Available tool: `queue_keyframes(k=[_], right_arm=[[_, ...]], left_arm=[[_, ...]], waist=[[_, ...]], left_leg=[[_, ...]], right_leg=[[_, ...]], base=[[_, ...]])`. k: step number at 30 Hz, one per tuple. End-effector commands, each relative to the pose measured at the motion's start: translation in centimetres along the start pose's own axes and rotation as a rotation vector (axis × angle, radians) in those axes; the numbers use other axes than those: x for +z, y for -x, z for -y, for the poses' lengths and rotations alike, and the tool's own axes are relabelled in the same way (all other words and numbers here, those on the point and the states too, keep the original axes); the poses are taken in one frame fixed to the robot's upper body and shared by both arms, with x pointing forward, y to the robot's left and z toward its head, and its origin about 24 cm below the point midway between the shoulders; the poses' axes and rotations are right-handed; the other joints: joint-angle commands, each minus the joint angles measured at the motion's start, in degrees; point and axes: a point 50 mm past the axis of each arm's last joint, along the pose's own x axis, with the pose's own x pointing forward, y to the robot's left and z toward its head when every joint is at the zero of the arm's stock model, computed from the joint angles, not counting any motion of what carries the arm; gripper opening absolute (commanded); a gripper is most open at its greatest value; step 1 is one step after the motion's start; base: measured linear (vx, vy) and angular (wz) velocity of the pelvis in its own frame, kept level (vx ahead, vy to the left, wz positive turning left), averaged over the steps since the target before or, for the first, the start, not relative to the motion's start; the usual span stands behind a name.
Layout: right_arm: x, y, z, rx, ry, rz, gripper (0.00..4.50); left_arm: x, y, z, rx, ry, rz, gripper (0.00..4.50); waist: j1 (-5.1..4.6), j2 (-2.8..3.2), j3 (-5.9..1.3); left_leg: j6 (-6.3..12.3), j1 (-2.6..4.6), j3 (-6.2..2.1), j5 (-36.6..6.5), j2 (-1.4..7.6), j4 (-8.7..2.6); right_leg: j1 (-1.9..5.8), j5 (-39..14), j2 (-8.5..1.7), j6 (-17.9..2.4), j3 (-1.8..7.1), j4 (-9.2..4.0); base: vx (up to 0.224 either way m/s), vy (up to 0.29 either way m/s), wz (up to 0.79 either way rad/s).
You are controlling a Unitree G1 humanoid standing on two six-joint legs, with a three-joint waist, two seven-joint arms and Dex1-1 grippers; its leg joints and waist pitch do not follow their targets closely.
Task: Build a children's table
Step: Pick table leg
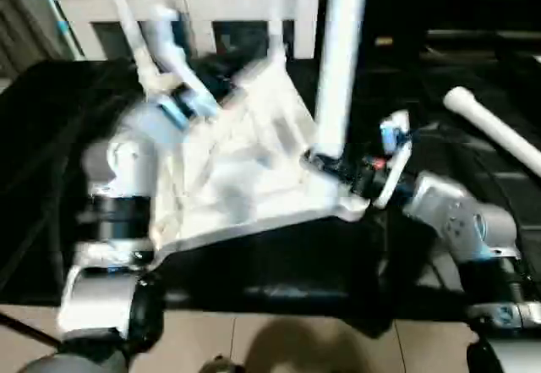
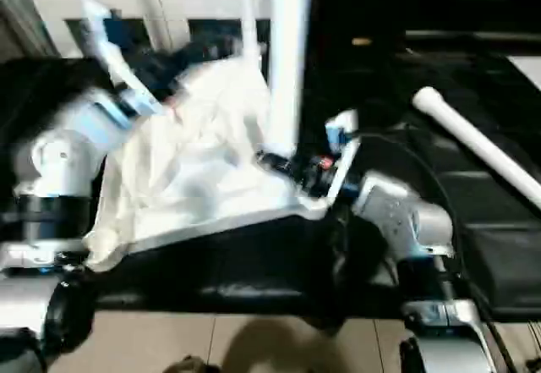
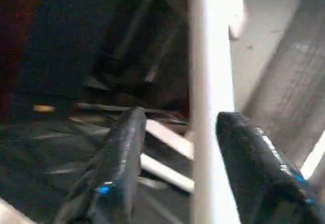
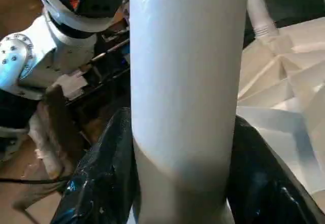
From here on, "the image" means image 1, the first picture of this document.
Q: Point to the white plastic table top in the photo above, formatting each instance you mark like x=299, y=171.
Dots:
x=245, y=178

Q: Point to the white plastic table leg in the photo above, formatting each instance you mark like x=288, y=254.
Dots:
x=490, y=128
x=338, y=52
x=275, y=9
x=127, y=18

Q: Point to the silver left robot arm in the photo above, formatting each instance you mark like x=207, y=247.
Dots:
x=118, y=170

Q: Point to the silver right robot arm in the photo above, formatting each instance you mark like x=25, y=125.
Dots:
x=456, y=212

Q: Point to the white cabinet with glass doors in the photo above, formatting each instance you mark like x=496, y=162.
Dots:
x=211, y=1

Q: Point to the white and teal pole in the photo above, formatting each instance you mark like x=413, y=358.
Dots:
x=59, y=18

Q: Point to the black horizontal bar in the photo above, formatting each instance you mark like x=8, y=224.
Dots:
x=482, y=33

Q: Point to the dark cabinet with yellow label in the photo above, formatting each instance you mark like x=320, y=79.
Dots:
x=439, y=1

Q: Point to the black work mat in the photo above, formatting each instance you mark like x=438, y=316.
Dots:
x=34, y=178

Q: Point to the grey curtain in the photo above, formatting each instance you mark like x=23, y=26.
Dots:
x=17, y=18

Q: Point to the grey round robot part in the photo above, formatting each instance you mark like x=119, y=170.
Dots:
x=220, y=365

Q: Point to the black slanted floor rod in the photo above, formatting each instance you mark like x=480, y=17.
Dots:
x=30, y=329

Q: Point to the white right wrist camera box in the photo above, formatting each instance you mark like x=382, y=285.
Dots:
x=393, y=132

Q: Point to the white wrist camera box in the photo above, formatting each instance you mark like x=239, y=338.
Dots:
x=169, y=43
x=393, y=132

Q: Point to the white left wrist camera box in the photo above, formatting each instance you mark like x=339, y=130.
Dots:
x=169, y=43

